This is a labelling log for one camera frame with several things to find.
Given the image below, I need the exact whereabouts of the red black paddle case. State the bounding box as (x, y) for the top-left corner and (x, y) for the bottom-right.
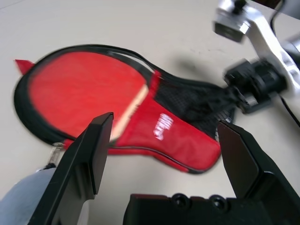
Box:
(13, 43), (238, 175)

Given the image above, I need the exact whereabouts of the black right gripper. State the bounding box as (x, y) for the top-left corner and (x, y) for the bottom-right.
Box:
(224, 59), (288, 115)

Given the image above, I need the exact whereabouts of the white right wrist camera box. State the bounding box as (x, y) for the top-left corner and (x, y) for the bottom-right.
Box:
(211, 0), (300, 90)

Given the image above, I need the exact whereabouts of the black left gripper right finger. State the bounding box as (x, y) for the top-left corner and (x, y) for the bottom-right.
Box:
(216, 120), (300, 205)

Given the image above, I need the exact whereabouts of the red ping-pong paddle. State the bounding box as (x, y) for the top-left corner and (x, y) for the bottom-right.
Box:
(29, 52), (157, 144)

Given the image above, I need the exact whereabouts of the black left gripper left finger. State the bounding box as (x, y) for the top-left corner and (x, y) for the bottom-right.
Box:
(29, 112), (115, 225)

